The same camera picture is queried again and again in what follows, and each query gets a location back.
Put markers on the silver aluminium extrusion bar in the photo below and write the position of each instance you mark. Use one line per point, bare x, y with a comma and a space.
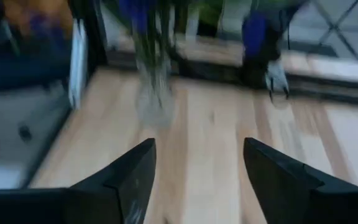
78, 62

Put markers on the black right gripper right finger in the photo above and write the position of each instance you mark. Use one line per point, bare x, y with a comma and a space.
306, 205

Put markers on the clear glass vase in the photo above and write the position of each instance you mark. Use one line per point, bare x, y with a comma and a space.
155, 102

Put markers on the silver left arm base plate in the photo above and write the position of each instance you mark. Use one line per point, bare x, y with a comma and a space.
275, 76

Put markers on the violet artificial flower stem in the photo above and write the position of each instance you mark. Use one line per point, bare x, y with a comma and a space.
255, 34
135, 12

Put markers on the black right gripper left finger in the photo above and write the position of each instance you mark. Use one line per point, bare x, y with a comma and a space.
104, 205

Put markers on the pile of loose flowers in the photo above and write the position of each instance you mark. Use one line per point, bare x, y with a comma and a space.
337, 91

